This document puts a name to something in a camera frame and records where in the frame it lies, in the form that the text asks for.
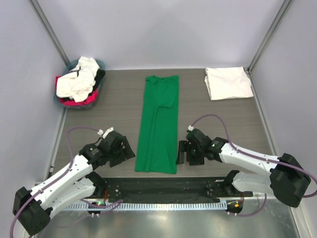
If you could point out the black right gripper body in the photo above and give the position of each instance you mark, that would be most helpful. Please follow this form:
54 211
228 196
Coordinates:
195 151

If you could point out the aluminium corner post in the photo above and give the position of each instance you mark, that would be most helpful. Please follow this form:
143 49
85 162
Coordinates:
49 30
282 11

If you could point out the slotted cable duct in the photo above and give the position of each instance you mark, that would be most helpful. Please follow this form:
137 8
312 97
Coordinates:
81 206

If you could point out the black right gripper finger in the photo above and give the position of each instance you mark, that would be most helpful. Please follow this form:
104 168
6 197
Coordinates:
182 150
194 161

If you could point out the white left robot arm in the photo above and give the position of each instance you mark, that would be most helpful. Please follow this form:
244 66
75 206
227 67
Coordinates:
34 208

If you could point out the green t shirt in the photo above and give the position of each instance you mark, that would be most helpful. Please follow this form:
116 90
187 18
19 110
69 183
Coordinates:
158 137

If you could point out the right aluminium corner post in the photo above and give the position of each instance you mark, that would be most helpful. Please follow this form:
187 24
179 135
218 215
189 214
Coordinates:
282 11

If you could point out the crumpled white t shirt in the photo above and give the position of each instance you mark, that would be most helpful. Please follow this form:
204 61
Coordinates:
85 64

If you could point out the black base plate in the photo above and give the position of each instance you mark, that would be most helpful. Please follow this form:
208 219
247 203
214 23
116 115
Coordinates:
172 190

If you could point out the pink t shirt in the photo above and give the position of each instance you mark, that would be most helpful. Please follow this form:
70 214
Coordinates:
72 90

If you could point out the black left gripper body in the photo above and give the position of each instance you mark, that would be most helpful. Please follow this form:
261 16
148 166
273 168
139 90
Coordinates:
115 154

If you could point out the left aluminium corner post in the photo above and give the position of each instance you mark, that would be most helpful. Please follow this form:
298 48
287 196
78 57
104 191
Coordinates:
49 30

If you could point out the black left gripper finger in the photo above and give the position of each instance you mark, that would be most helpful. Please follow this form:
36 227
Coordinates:
116 161
127 149

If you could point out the black t shirt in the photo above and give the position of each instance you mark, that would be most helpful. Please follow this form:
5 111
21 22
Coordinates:
99 76

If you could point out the folded white t shirt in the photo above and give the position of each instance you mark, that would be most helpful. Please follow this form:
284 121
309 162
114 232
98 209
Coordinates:
227 83

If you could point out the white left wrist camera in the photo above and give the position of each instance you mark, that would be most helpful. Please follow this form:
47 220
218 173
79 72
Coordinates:
103 134

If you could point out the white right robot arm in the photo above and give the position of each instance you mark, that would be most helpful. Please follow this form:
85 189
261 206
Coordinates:
283 177

